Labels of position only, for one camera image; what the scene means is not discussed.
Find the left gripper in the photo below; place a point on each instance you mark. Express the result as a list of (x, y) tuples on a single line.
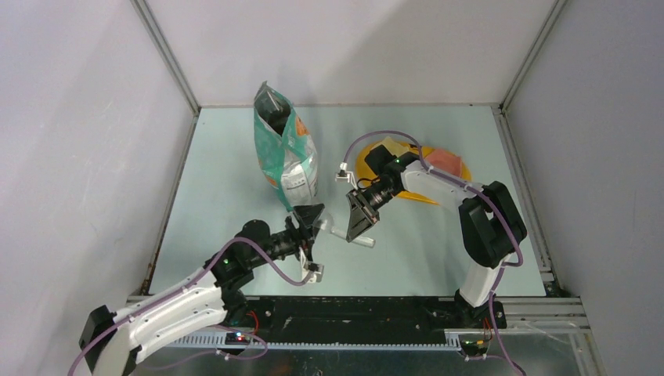
[(304, 239)]

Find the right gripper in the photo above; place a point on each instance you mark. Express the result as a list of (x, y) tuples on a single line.
[(362, 217)]

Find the green pet food bag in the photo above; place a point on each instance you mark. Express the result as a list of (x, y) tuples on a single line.
[(285, 148)]

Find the clear plastic scoop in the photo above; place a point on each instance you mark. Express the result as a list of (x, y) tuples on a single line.
[(326, 223)]

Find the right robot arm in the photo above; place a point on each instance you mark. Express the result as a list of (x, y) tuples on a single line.
[(490, 223)]

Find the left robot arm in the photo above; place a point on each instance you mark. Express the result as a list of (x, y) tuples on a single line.
[(116, 342)]

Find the yellow double bowl stand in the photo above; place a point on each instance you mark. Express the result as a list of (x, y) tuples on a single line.
[(416, 178)]

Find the cream ceramic bowl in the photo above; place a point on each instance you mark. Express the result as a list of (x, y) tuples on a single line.
[(393, 147)]

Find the pink ceramic bowl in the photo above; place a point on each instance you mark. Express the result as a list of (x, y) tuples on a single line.
[(446, 161)]

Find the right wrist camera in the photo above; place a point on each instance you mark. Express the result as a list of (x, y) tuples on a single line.
[(346, 175)]

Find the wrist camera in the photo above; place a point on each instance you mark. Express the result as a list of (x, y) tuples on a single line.
[(311, 272), (346, 175)]

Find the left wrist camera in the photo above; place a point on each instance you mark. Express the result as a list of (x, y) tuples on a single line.
[(311, 272)]

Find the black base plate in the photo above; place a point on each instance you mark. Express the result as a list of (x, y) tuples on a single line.
[(414, 320)]

